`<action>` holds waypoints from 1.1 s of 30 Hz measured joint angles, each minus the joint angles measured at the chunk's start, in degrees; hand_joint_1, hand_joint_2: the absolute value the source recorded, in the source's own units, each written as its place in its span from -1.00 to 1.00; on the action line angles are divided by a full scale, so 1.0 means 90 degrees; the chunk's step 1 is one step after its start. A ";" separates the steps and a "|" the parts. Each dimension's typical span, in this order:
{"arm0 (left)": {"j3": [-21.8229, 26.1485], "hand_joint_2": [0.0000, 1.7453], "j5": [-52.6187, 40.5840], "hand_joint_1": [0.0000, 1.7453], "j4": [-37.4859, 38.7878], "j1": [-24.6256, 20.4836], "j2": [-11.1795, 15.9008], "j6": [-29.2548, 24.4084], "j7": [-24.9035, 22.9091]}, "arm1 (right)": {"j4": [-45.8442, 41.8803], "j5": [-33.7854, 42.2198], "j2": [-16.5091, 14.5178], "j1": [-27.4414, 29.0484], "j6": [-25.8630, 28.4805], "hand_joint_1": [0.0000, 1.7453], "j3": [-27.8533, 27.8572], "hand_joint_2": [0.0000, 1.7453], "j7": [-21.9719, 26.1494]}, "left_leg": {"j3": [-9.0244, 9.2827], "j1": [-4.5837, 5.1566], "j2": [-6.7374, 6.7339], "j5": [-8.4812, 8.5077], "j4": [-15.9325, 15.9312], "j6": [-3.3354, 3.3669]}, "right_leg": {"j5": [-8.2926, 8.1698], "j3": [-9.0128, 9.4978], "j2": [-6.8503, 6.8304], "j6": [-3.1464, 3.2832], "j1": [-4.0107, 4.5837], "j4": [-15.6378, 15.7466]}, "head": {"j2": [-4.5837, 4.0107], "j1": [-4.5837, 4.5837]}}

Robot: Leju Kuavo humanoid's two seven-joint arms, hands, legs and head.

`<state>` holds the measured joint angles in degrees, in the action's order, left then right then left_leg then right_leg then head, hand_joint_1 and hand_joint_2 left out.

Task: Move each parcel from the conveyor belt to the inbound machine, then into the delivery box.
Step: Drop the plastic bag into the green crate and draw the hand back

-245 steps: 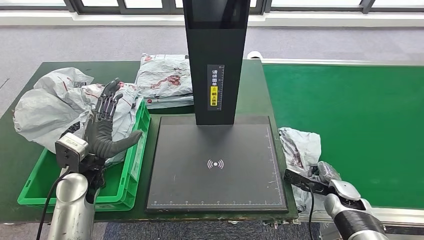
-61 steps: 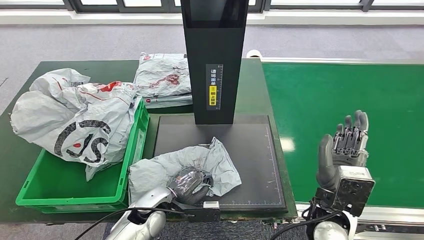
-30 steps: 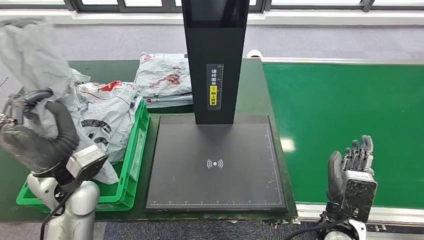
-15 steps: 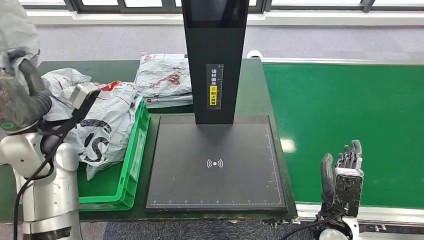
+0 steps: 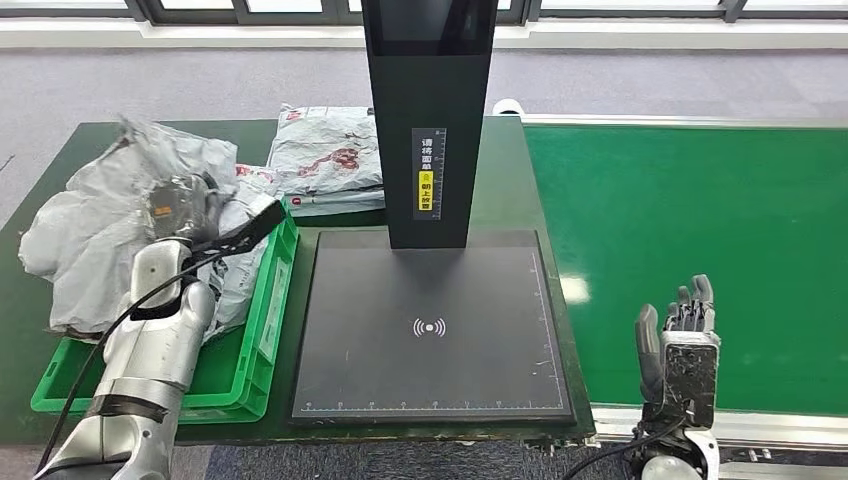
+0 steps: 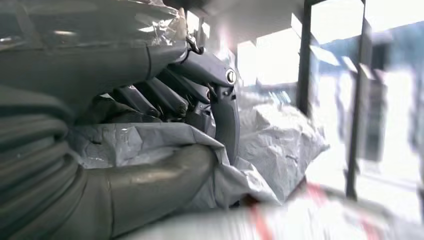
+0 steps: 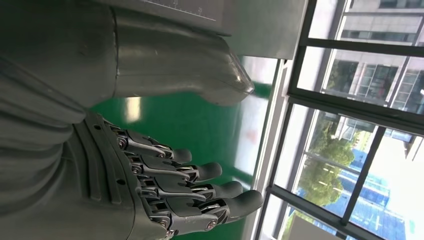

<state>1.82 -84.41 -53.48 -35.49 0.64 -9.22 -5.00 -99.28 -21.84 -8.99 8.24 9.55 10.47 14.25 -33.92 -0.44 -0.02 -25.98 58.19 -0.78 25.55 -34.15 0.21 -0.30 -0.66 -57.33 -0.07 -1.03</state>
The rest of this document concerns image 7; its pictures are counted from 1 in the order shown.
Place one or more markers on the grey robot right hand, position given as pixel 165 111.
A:
pixel 149 59

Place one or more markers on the green conveyor belt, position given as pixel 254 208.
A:
pixel 185 126

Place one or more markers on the green tree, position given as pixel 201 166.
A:
pixel 328 165

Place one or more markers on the pink glass office building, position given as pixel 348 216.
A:
pixel 374 76

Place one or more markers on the blue glass building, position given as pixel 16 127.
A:
pixel 381 198

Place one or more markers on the aluminium conveyor frame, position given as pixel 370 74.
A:
pixel 268 149

